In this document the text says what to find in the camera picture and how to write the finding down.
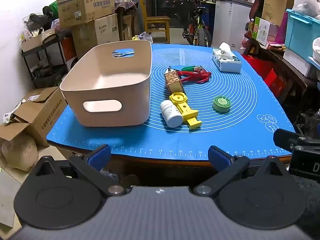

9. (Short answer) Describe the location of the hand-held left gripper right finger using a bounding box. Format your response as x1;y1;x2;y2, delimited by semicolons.
192;145;290;197

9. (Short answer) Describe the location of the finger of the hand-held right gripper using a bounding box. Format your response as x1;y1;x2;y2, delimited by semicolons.
273;128;310;153

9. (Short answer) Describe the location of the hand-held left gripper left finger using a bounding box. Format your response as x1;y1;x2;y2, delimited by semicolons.
31;144;128;197

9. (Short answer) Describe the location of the beige plastic basket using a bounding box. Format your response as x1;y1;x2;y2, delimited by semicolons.
59;40;153;127

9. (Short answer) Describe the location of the yellow plastic tool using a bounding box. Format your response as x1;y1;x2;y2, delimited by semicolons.
169;92;202;130

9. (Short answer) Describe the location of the green round tin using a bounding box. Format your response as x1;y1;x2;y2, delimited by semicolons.
212;96;232;113

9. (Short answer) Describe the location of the white pill bottle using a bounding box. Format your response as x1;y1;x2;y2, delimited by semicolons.
160;100;183;128

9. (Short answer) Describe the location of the brown cork-patterned box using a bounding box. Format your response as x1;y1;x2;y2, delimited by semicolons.
164;70;185;93

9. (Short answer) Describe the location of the person's right forearm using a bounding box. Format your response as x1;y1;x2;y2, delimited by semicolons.
287;175;320;240

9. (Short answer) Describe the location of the grey fleece garment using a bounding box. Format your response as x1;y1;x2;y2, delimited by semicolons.
100;171;119;183

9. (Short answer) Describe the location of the blue silicone mat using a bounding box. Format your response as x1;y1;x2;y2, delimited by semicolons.
46;44;295;160

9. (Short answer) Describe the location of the black plastic bag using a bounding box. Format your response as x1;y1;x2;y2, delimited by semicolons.
295;109;320;135

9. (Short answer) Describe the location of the red shopping bag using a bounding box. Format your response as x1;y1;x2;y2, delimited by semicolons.
244;55;285;98

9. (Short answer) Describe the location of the dark wooden side table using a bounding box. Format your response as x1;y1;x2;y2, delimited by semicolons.
244;34;320;105

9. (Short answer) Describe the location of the opened cardboard box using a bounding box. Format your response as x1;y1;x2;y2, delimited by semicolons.
0;86;68;148

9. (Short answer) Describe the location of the white storage box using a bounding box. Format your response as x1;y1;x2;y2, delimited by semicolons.
282;47;313;78

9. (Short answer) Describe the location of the white tissue pack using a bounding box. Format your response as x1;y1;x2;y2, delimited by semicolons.
212;42;242;73

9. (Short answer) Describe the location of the black utility cart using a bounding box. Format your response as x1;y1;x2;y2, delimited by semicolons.
21;32;68;89

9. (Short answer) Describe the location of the teal storage bin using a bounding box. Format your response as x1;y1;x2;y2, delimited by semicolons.
285;9;320;59

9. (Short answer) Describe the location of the red white carton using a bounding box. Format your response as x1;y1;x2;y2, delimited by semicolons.
61;37;77;63

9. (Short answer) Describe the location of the green white carton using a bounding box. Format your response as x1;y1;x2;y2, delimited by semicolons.
251;17;272;47

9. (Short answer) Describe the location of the large brown cardboard box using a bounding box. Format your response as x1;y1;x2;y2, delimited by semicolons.
71;14;120;58

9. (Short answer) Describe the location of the clear plastic bag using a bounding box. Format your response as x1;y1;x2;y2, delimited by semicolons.
137;32;153;42

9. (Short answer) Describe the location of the white chest freezer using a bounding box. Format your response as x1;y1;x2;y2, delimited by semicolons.
212;0;254;54

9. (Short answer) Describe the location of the black green bicycle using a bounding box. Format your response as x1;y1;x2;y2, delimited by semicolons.
170;0;213;47

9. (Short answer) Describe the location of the beige storage bin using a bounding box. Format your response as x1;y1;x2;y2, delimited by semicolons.
21;27;57;53

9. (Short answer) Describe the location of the brown paper bag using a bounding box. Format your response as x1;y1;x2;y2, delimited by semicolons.
261;0;295;27

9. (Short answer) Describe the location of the wooden chair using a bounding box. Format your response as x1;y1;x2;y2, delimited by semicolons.
137;0;171;44

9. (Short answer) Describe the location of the blue-printed cardboard box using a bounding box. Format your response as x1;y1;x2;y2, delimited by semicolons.
55;0;115;28

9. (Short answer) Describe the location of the dark glass door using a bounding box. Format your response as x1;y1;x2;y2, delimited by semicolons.
150;0;190;28

